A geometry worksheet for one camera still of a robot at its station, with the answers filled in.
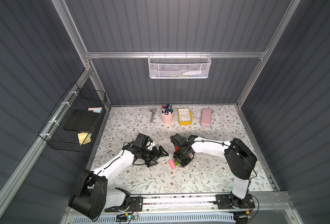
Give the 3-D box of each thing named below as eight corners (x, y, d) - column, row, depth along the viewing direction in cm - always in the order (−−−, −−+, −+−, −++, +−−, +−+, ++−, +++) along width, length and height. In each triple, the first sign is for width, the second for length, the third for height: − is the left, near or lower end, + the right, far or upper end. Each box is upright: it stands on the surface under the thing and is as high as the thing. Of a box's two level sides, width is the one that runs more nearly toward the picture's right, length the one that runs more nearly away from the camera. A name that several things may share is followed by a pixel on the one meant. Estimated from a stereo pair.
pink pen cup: (161, 124, 110) (161, 113, 99) (162, 115, 115) (161, 104, 105) (172, 124, 110) (173, 113, 99) (172, 115, 115) (172, 104, 105)
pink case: (200, 125, 109) (201, 123, 107) (201, 110, 120) (201, 107, 117) (210, 127, 108) (211, 124, 106) (210, 111, 119) (211, 109, 116)
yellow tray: (179, 125, 110) (179, 123, 107) (178, 110, 120) (178, 108, 118) (192, 125, 110) (193, 123, 107) (190, 110, 120) (191, 108, 118)
